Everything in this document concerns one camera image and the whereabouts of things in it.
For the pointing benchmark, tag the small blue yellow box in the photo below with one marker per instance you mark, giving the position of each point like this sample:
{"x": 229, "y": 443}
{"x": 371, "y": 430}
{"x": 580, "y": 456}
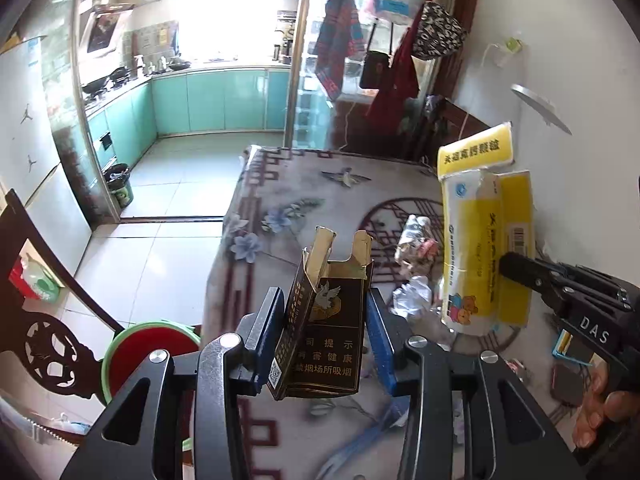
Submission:
{"x": 572, "y": 350}

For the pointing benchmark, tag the person's right hand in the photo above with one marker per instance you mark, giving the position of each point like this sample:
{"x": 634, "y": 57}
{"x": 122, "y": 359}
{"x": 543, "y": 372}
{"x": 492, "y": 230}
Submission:
{"x": 592, "y": 400}

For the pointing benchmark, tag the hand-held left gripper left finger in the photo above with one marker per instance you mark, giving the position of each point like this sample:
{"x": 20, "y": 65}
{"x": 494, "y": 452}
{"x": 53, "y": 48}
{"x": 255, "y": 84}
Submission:
{"x": 270, "y": 327}

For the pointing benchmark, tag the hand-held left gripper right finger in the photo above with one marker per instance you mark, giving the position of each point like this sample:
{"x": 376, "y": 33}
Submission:
{"x": 380, "y": 342}

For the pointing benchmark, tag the black wok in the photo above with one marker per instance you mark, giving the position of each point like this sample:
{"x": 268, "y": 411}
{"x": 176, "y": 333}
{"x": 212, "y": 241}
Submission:
{"x": 97, "y": 82}

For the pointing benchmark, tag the wrappers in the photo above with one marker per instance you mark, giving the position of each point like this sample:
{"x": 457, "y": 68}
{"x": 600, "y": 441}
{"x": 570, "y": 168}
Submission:
{"x": 415, "y": 240}

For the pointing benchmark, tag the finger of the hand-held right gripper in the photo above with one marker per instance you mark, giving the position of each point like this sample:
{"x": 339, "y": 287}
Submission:
{"x": 525, "y": 272}

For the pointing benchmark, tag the floral printed tablecloth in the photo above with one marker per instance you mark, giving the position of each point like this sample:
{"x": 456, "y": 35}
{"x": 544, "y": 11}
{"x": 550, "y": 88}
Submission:
{"x": 310, "y": 200}

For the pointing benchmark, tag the blue red plaid garment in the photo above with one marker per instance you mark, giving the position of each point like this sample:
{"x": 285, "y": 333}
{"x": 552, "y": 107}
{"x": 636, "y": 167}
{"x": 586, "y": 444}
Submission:
{"x": 337, "y": 45}

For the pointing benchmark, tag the crumpled clear plastic wrapper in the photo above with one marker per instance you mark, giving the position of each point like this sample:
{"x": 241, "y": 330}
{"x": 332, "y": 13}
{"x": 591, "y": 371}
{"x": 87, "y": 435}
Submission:
{"x": 412, "y": 297}

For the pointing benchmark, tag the teal kitchen cabinets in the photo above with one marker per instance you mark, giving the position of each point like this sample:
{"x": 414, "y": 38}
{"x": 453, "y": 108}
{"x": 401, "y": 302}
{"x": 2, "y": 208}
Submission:
{"x": 215, "y": 100}

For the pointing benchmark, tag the yellow white plastic packet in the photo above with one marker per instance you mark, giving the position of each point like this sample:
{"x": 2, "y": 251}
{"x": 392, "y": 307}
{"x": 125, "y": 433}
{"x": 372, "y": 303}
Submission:
{"x": 470, "y": 240}

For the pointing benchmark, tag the red bin with green rim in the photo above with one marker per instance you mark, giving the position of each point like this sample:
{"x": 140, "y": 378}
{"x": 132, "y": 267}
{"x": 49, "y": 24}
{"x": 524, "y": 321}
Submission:
{"x": 150, "y": 340}

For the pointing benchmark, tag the dark red hanging garment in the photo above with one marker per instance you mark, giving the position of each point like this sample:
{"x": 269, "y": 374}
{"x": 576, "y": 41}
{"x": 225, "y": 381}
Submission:
{"x": 397, "y": 90}

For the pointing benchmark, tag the black range hood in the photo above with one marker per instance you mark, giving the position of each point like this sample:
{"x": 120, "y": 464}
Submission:
{"x": 102, "y": 30}

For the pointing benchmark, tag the dark red wallet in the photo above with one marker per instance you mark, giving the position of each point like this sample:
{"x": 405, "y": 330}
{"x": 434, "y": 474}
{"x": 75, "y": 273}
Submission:
{"x": 566, "y": 384}

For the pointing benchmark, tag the green white plastic bottle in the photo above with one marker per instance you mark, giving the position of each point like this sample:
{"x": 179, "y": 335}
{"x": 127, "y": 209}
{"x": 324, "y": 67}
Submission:
{"x": 42, "y": 285}

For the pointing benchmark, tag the small black green bin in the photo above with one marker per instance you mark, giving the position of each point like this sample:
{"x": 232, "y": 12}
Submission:
{"x": 119, "y": 185}

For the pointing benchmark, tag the black white patterned bag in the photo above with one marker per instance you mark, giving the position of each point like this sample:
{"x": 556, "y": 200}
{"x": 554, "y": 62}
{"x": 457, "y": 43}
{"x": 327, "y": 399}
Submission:
{"x": 437, "y": 30}

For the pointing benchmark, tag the white green wall charger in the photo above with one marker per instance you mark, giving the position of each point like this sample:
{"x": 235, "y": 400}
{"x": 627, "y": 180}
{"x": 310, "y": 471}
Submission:
{"x": 512, "y": 45}

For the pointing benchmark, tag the white zippered bag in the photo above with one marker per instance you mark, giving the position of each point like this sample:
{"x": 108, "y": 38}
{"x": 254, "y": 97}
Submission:
{"x": 45, "y": 427}

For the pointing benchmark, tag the carved dark wooden chair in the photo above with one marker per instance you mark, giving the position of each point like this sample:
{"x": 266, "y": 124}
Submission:
{"x": 50, "y": 355}

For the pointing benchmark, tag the black hanging bag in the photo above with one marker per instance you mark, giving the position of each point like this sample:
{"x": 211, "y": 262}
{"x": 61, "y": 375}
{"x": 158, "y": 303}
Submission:
{"x": 374, "y": 70}

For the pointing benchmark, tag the dark brown cigarette box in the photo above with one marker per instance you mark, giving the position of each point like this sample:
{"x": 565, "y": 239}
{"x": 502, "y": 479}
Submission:
{"x": 330, "y": 340}

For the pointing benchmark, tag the red packet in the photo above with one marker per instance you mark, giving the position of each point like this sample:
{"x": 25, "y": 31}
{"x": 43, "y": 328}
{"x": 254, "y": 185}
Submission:
{"x": 17, "y": 275}

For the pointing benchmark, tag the silver metal disc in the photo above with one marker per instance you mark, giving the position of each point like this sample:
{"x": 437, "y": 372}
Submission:
{"x": 542, "y": 107}

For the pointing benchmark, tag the white refrigerator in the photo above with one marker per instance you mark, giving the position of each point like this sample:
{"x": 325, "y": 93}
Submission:
{"x": 30, "y": 160}

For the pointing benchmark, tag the sliding glass door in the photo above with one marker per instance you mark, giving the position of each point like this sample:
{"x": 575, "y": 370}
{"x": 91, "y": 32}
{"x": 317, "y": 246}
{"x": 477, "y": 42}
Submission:
{"x": 310, "y": 60}

